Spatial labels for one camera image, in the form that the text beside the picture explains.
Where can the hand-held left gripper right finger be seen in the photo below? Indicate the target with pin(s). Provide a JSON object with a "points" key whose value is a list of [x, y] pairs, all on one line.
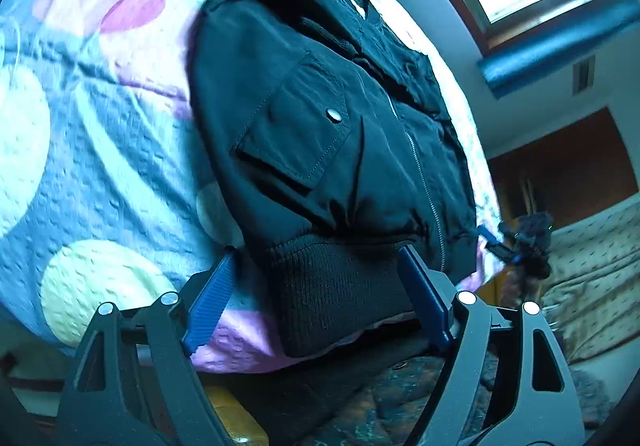
{"points": [[425, 296]]}

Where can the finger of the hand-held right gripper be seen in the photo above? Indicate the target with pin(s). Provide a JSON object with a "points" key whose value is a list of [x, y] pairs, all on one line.
{"points": [[492, 242]]}

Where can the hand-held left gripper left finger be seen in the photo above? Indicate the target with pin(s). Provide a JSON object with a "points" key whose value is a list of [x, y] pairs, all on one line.
{"points": [[207, 306]]}

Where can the black zip jacket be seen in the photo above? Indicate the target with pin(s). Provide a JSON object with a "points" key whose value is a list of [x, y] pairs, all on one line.
{"points": [[300, 126]]}

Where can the brown wooden door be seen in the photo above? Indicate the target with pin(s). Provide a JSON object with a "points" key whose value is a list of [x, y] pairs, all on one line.
{"points": [[575, 161]]}

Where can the dark patterned cloth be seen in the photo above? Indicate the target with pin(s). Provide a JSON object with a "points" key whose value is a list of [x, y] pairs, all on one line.
{"points": [[390, 401]]}

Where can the yellow box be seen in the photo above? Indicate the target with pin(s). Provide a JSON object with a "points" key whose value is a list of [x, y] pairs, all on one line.
{"points": [[235, 421]]}

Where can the blue window cushion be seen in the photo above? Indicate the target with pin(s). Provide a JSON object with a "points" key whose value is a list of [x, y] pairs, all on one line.
{"points": [[550, 51]]}

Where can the floral quilted bedspread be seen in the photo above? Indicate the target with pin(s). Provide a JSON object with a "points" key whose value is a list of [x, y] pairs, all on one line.
{"points": [[100, 151]]}

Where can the wall vent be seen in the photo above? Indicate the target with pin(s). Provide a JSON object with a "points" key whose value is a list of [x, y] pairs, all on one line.
{"points": [[584, 75]]}

